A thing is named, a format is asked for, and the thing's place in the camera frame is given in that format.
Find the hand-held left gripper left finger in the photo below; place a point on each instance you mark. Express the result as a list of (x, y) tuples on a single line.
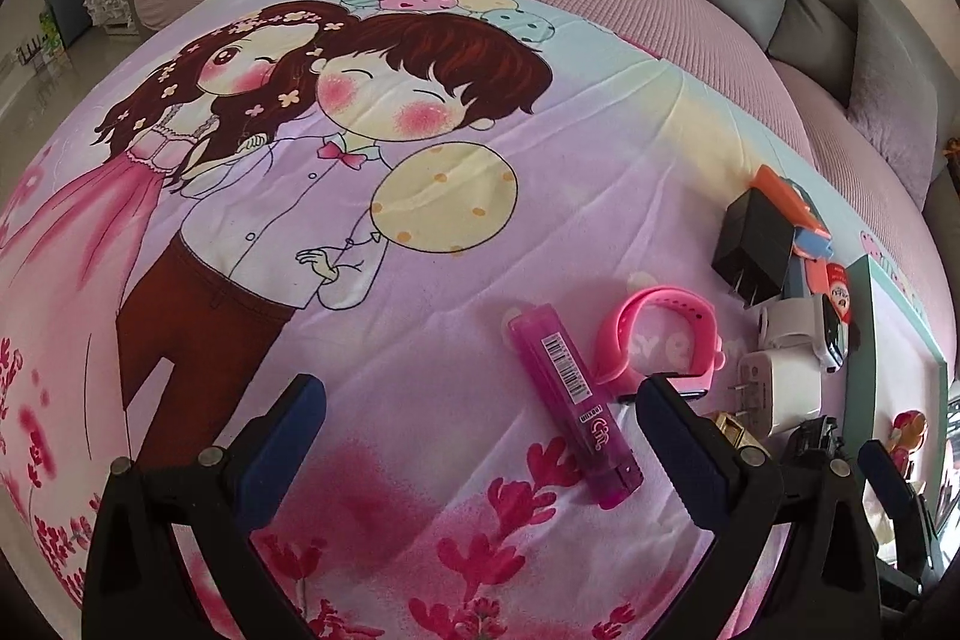
[(281, 445)]

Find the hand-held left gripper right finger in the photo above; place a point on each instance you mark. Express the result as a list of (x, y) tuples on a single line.
[(682, 452)]

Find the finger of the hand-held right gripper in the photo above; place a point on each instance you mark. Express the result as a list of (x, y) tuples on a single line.
[(881, 469)]

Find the pink helmet toy figurine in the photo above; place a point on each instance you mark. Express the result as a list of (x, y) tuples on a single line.
[(909, 434)]

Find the white charger plug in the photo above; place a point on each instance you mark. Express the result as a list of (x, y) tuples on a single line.
[(784, 385)]

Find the teal rimmed cardboard box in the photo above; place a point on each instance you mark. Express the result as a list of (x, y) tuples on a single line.
[(859, 347)]

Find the pink smartwatch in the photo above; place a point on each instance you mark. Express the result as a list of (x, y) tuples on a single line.
[(656, 296)]

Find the white smartwatch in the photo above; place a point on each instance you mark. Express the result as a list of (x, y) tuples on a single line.
[(795, 317)]

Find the black charger plug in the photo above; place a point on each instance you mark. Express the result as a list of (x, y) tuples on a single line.
[(754, 242)]

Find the red glue tube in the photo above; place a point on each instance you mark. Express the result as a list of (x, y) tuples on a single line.
[(840, 291)]

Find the orange blue toy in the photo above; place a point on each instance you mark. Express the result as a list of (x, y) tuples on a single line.
[(784, 186)]

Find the printed cartoon blanket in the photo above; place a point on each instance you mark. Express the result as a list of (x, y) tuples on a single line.
[(450, 108)]

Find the purple grey pillow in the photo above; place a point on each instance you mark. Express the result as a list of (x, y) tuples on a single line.
[(892, 85)]

